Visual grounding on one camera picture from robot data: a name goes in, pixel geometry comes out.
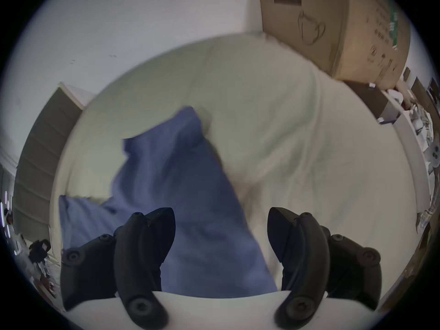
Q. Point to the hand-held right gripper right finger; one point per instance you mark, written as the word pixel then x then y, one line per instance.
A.
pixel 306 253

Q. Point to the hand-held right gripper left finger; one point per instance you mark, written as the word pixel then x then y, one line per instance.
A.
pixel 137 253

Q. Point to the blue shirt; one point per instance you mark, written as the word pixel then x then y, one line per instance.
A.
pixel 192 218

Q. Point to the padded grey headboard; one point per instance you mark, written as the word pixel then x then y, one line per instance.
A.
pixel 41 150

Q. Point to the brown cardboard carton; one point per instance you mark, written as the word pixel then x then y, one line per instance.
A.
pixel 343 26

